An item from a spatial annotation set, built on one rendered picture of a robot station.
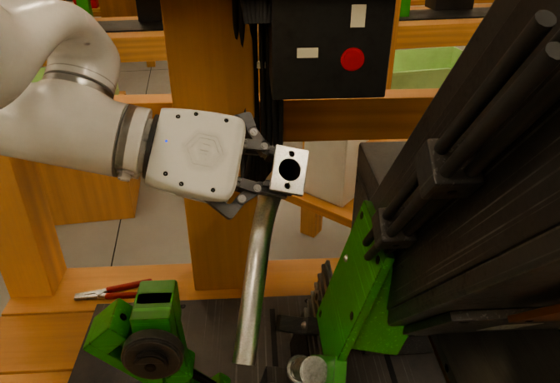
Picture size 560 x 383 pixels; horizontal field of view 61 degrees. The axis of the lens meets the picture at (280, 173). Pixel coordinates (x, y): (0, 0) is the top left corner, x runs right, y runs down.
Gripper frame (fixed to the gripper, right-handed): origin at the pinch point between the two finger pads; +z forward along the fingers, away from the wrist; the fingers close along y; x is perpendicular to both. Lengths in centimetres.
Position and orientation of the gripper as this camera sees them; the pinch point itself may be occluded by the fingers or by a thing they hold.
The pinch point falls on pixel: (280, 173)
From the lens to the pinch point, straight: 57.2
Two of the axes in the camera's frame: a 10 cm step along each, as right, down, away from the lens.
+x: -2.2, 2.2, 9.5
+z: 9.6, 2.0, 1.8
